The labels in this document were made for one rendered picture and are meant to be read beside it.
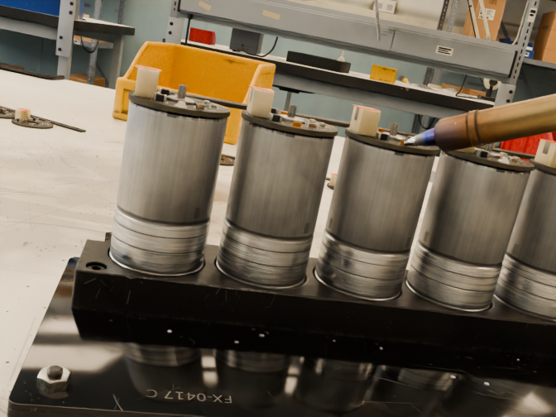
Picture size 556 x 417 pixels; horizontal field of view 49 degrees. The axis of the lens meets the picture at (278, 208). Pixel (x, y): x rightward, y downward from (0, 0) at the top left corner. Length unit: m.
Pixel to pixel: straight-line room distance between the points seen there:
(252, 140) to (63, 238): 0.10
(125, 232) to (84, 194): 0.13
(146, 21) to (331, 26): 2.54
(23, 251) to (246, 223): 0.09
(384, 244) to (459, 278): 0.02
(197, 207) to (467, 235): 0.07
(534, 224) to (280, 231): 0.07
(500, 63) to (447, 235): 2.35
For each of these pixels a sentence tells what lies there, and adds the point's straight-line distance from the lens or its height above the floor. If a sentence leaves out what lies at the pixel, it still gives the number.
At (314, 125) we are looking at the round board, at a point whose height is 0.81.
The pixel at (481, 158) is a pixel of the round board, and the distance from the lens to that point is 0.17.
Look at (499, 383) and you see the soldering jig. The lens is 0.17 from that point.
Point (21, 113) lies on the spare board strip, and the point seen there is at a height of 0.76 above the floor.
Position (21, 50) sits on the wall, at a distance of 5.17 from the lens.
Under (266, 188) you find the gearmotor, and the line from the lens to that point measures 0.15.
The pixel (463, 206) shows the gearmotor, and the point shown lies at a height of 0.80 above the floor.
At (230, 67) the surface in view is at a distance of 0.58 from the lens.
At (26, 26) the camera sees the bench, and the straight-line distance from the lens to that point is 2.83.
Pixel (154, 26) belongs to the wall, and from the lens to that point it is 4.78.
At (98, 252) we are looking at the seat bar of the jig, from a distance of 0.16.
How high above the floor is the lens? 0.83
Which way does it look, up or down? 15 degrees down
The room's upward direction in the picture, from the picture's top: 11 degrees clockwise
